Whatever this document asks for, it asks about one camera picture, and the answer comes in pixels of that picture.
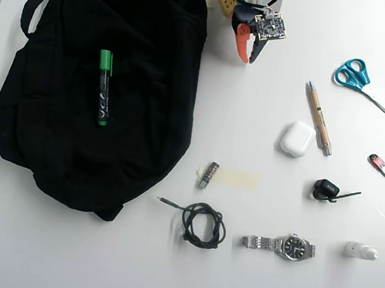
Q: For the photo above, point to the bare camera circuit board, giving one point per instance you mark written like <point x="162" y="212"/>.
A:
<point x="271" y="25"/>

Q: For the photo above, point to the black bluetooth headset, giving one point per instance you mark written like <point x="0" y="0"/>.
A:
<point x="325" y="190"/>

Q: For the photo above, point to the green whiteboard marker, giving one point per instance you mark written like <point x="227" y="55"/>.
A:
<point x="103" y="87"/>

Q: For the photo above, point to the white earbuds case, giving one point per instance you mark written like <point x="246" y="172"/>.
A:
<point x="296" y="138"/>

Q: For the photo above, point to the black fabric bag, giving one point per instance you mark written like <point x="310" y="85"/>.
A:
<point x="76" y="119"/>

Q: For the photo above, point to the white dropper bottle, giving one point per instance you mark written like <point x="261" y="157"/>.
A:
<point x="358" y="250"/>

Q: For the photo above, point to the red USB stick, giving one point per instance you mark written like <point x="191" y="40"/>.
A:
<point x="380" y="165"/>

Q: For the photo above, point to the silver metal wristwatch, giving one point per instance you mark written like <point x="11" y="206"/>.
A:
<point x="288" y="248"/>

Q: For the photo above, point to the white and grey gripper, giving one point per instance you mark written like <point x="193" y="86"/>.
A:
<point x="243" y="42"/>

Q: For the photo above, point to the wooden ballpoint pen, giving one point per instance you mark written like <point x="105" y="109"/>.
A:
<point x="318" y="117"/>

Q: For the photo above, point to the beige masking tape patch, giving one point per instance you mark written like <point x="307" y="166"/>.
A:
<point x="237" y="178"/>

